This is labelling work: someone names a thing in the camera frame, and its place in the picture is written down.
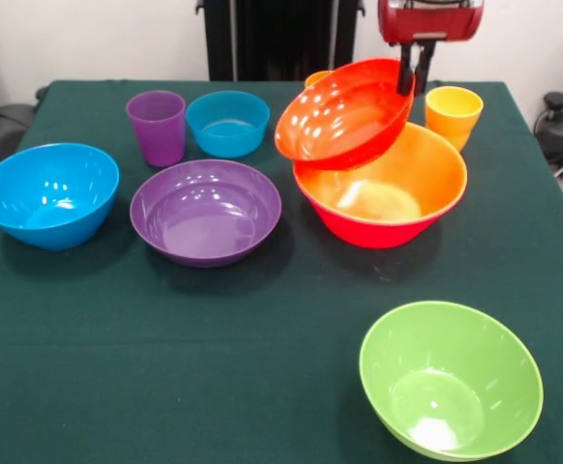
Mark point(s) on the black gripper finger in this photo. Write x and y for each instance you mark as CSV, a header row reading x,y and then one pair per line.
x,y
405,72
425,67

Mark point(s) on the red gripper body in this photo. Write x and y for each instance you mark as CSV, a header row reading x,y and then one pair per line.
x,y
426,24

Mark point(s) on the red bowl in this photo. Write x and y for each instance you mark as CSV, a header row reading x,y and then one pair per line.
x,y
339,121

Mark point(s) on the large orange bowl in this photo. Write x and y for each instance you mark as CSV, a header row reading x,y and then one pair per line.
x,y
431,169

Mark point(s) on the pink bowl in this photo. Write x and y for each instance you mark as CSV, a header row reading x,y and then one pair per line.
x,y
373,237

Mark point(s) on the purple bowl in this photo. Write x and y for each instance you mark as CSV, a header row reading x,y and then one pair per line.
x,y
204,217

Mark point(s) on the green bowl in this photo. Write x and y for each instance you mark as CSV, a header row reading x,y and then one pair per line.
x,y
451,386

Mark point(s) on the yellow cup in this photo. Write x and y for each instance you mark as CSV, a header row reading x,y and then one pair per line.
x,y
455,116

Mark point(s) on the orange cup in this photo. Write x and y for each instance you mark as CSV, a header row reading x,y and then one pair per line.
x,y
316,78

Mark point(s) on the small blue bowl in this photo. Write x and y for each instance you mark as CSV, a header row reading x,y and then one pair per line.
x,y
226,130

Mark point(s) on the purple cup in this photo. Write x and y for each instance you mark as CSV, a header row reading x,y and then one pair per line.
x,y
158,130

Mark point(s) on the dark green table cloth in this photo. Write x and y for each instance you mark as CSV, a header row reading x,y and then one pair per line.
x,y
281,386

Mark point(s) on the large blue bowl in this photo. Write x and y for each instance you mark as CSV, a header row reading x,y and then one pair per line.
x,y
44,193

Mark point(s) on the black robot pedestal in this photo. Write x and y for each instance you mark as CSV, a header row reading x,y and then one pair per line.
x,y
272,38

